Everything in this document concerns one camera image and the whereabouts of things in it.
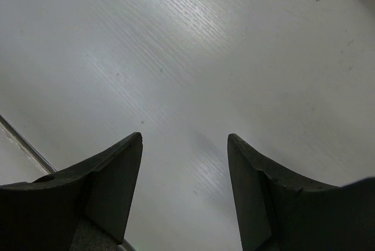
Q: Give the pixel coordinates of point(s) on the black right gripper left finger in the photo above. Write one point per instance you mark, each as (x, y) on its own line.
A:
(83, 207)

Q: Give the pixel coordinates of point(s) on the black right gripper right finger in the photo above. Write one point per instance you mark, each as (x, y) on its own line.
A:
(279, 209)

